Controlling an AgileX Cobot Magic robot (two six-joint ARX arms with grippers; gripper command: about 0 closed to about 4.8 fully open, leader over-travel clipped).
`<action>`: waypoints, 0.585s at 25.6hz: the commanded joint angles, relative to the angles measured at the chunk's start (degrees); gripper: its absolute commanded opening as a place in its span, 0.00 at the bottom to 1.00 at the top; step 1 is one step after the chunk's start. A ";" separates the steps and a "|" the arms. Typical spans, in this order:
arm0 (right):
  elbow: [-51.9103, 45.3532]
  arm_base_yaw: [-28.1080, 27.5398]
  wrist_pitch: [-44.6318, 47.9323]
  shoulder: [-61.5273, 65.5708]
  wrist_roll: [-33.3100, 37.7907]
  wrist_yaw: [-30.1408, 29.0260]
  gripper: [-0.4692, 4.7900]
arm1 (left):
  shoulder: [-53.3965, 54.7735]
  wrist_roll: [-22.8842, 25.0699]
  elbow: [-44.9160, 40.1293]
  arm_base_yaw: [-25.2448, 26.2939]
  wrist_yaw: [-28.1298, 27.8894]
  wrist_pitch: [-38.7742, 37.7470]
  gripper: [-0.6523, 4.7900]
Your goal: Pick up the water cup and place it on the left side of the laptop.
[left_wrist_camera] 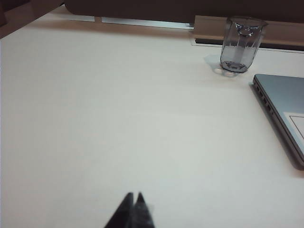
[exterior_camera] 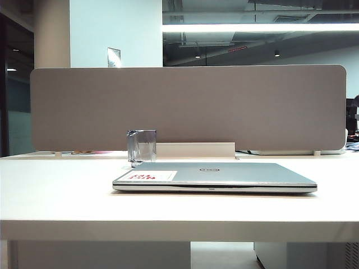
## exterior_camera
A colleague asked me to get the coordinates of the clear faceted water cup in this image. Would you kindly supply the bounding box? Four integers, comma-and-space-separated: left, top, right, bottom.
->
127, 129, 157, 168

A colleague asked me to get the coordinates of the silver Dell laptop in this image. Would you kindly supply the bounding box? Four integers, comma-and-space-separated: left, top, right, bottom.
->
112, 161, 318, 194

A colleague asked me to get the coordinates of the beige desk divider panel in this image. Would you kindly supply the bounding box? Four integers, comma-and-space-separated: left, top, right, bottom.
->
30, 64, 348, 154

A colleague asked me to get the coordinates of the white desk leg panel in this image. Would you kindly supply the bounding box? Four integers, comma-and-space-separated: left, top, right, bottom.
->
7, 240, 192, 269

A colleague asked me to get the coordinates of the dark glass door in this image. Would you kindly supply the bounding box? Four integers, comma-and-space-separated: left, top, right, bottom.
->
0, 12, 35, 157

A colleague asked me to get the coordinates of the white under-desk cabinet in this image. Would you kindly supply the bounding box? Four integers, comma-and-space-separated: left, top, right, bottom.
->
254, 241, 359, 269

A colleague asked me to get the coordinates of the dark background office equipment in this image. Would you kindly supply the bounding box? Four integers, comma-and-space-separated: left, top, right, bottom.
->
346, 94, 359, 132

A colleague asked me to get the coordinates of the small wall poster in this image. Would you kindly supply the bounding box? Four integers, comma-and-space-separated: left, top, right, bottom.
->
107, 47, 122, 68

